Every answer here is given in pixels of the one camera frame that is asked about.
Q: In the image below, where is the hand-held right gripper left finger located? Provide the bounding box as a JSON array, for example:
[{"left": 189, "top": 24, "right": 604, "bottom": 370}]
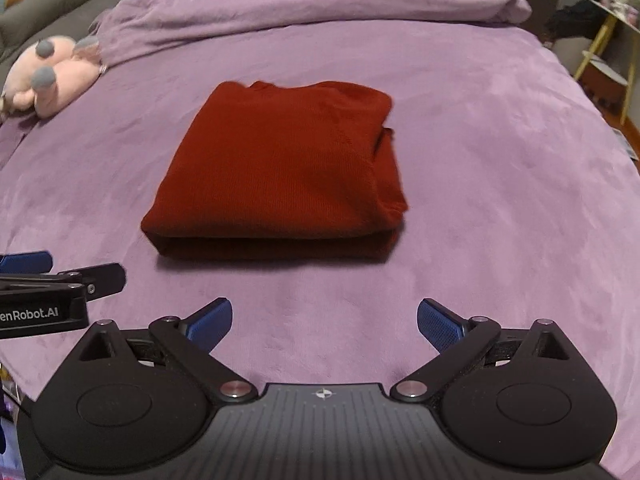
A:
[{"left": 75, "top": 297, "right": 259, "bottom": 404}]

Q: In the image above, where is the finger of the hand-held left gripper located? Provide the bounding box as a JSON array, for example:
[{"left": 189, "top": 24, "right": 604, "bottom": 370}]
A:
[
  {"left": 0, "top": 251, "right": 54, "bottom": 275},
  {"left": 0, "top": 263, "right": 127, "bottom": 304}
]

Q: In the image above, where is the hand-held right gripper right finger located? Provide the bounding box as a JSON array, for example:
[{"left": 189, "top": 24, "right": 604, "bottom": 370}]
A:
[{"left": 390, "top": 297, "right": 572, "bottom": 404}]

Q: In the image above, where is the red knit sweater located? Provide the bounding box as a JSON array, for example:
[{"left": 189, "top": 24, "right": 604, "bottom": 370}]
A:
[{"left": 140, "top": 80, "right": 411, "bottom": 262}]

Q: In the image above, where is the purple fleece blanket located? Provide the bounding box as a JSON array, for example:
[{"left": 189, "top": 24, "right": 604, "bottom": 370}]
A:
[{"left": 0, "top": 0, "right": 640, "bottom": 401}]

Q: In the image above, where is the pink plush toy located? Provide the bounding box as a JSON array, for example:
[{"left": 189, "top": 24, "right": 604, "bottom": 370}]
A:
[{"left": 0, "top": 35, "right": 109, "bottom": 121}]

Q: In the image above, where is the grey upholstered sofa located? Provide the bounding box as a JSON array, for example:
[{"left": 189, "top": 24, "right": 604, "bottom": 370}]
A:
[{"left": 0, "top": 0, "right": 120, "bottom": 67}]

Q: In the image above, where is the dark cloth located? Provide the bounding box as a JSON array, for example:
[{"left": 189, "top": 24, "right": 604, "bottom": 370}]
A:
[{"left": 544, "top": 0, "right": 610, "bottom": 42}]

